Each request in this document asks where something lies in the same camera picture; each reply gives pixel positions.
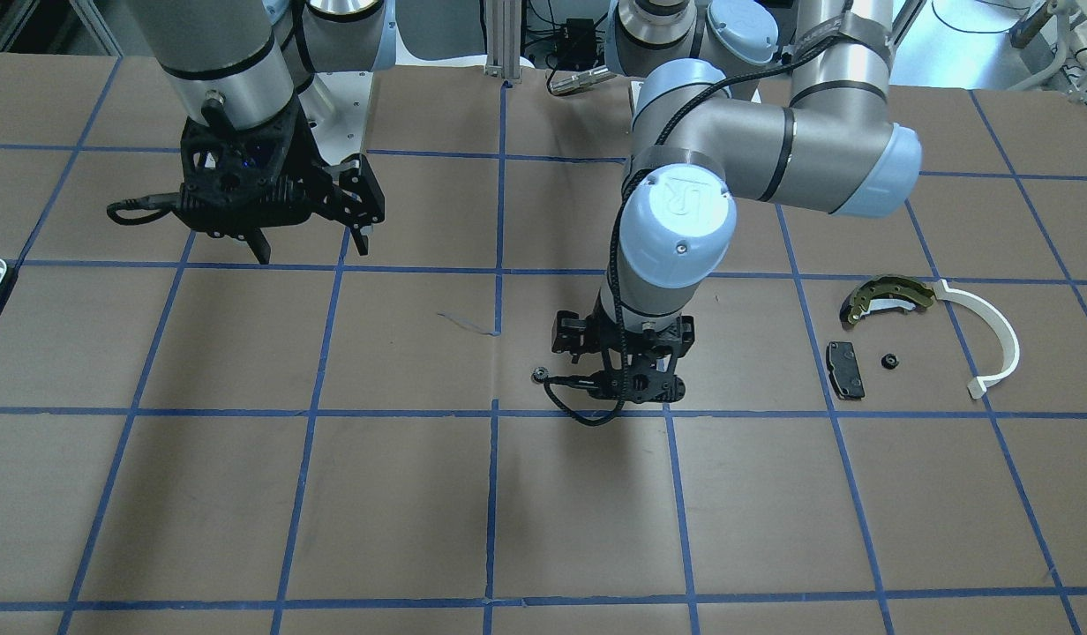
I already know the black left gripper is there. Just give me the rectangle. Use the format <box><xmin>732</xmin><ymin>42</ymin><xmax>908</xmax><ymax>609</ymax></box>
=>
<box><xmin>551</xmin><ymin>304</ymin><xmax>695</xmax><ymax>403</ymax></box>

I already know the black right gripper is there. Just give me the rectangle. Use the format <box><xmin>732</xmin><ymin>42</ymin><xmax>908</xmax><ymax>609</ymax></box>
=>
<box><xmin>173</xmin><ymin>95</ymin><xmax>386</xmax><ymax>265</ymax></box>

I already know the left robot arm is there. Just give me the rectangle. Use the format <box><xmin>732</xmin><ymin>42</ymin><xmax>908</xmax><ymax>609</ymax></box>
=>
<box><xmin>533</xmin><ymin>1</ymin><xmax>922</xmax><ymax>407</ymax></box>

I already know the black brake pad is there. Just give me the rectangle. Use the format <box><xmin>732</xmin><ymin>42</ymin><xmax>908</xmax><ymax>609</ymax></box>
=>
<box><xmin>825</xmin><ymin>340</ymin><xmax>866</xmax><ymax>400</ymax></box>

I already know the olive brake shoe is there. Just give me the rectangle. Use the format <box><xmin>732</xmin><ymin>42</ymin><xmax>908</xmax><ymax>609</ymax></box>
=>
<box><xmin>839</xmin><ymin>274</ymin><xmax>935</xmax><ymax>328</ymax></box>

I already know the white curved plastic part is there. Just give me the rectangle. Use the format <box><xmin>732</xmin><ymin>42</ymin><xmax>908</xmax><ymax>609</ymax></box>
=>
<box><xmin>933</xmin><ymin>279</ymin><xmax>1021</xmax><ymax>400</ymax></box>

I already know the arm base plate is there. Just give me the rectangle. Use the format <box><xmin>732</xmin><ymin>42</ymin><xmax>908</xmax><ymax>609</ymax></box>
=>
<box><xmin>300</xmin><ymin>71</ymin><xmax>375</xmax><ymax>165</ymax></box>

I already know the aluminium frame post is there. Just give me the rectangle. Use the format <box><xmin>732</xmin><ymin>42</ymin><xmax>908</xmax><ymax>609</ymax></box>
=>
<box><xmin>482</xmin><ymin>0</ymin><xmax>522</xmax><ymax>85</ymax></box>

